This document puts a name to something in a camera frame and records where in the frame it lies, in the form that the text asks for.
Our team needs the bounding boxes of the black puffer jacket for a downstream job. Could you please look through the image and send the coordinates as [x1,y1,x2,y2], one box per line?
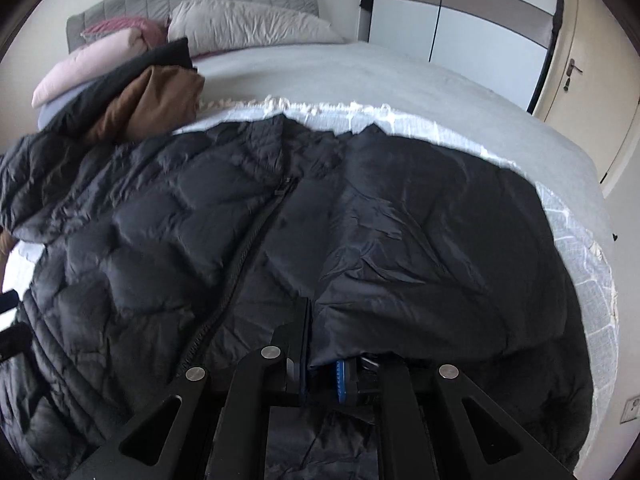
[0,112,597,480]

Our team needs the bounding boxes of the dark pink cushion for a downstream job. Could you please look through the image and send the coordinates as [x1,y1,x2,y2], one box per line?
[80,16,169,52]

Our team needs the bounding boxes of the white and grey wardrobe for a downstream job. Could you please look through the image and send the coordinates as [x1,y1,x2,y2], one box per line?
[357,0,567,111]

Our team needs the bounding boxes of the brown folded garment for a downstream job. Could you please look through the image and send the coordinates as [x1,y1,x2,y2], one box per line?
[82,66,206,147]

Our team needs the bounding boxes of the black folded garment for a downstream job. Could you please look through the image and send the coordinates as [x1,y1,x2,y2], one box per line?
[38,37,196,136]

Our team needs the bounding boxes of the light pink folded blanket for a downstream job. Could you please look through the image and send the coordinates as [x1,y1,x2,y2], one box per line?
[31,27,152,109]

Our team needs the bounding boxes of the metal door handle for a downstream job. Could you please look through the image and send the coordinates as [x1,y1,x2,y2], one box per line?
[563,57,584,92]

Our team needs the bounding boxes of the white fringed blanket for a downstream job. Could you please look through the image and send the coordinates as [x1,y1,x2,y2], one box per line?
[172,94,622,397]

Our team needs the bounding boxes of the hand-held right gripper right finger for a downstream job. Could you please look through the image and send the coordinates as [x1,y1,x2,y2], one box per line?
[329,354,577,480]

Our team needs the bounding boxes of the cream door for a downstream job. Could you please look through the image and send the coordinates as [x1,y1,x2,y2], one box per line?
[530,0,640,202]

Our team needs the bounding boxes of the beige pillow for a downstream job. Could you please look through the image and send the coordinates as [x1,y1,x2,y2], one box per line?
[167,0,346,57]

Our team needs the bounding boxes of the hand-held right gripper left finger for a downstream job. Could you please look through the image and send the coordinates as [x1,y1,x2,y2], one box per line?
[70,299,313,480]

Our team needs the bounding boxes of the lavender cloth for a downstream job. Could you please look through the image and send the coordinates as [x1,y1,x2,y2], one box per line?
[36,87,81,130]

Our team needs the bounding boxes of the bed with grey sheet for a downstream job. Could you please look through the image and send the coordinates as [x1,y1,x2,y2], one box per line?
[31,40,623,411]

